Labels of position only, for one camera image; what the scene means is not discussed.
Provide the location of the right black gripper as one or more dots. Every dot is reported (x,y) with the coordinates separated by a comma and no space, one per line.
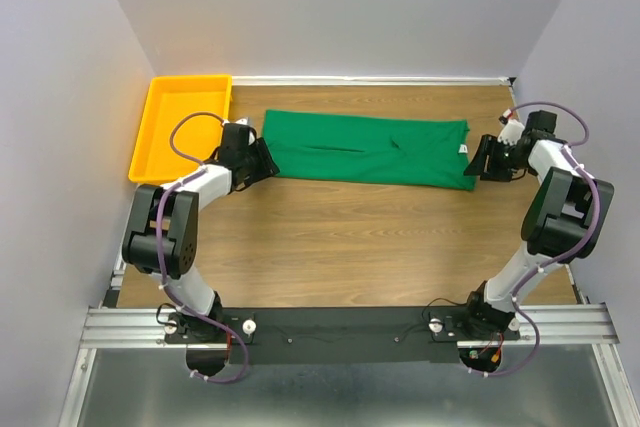
(488,146)

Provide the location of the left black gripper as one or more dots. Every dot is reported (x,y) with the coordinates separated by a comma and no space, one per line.
(267,167)

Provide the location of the green t shirt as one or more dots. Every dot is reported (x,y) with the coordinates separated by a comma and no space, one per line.
(362,149)

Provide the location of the yellow plastic tray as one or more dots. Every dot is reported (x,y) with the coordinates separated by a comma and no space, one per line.
(169,100)

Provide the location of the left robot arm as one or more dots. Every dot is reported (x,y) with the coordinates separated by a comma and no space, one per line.
(161,235)

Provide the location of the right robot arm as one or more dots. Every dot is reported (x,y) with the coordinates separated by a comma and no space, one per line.
(563,222)

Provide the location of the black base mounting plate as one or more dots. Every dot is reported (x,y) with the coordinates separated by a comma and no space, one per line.
(269,336)

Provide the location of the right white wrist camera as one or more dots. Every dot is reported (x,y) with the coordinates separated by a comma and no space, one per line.
(512,129)

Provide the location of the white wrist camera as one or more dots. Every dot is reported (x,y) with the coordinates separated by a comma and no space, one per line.
(512,129)
(245,121)

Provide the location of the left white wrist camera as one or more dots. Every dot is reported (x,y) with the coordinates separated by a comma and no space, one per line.
(245,121)

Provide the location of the aluminium front rail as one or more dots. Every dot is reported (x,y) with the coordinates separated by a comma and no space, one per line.
(113,328)

